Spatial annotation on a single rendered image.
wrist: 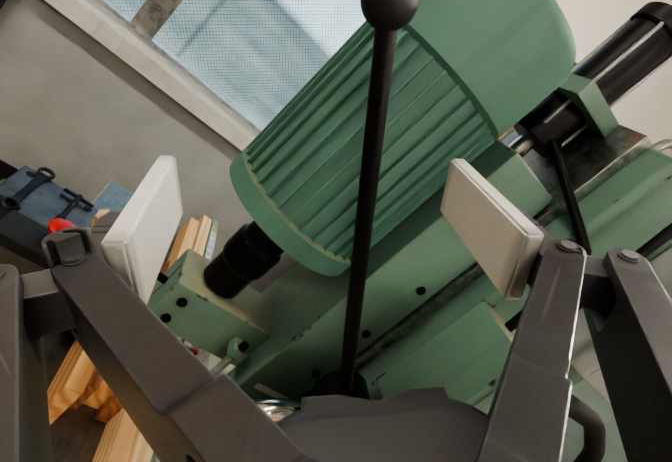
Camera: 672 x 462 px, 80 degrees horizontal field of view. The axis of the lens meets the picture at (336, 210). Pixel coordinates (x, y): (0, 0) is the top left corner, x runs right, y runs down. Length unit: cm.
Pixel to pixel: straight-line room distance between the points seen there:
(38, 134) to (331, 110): 177
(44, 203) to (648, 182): 64
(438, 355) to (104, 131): 172
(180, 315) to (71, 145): 158
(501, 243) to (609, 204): 31
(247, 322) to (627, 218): 42
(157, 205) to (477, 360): 34
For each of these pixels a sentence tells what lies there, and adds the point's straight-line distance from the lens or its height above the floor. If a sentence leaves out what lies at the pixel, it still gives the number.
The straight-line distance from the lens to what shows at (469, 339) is 44.
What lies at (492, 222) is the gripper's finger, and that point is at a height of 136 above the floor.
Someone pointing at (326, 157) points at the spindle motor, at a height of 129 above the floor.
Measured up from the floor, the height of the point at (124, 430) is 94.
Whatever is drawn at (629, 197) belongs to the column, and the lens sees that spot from 47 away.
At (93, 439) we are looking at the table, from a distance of 56.
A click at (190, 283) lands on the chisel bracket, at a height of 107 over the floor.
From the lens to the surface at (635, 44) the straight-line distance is 52.
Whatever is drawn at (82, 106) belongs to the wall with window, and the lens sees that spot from 195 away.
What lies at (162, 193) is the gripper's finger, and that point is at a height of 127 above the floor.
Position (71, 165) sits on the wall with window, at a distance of 208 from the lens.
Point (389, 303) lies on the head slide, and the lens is 47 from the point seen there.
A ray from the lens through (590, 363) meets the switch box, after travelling 50.
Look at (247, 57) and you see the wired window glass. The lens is 186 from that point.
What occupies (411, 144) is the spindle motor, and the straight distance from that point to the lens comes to 36.
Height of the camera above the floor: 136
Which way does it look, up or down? 15 degrees down
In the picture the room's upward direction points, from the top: 47 degrees clockwise
